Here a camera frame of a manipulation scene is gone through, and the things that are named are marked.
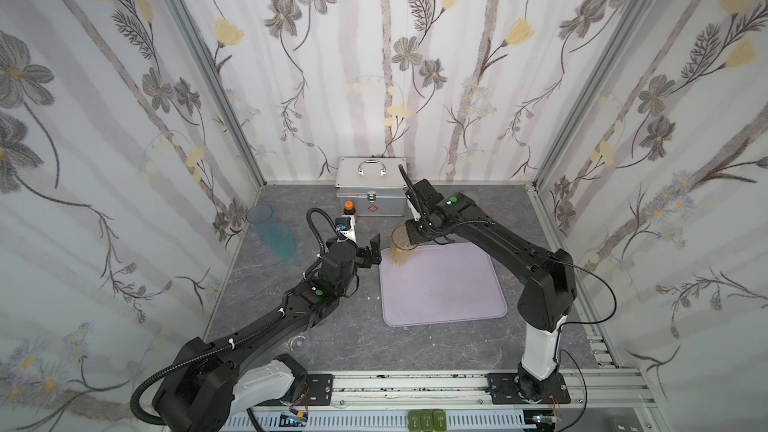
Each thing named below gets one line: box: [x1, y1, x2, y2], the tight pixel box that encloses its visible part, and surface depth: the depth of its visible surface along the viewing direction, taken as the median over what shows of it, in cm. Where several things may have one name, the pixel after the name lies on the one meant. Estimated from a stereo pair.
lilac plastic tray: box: [379, 243, 508, 327], surface depth 91 cm
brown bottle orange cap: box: [343, 200, 356, 215], surface depth 105 cm
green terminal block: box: [408, 409, 447, 432], surface depth 70 cm
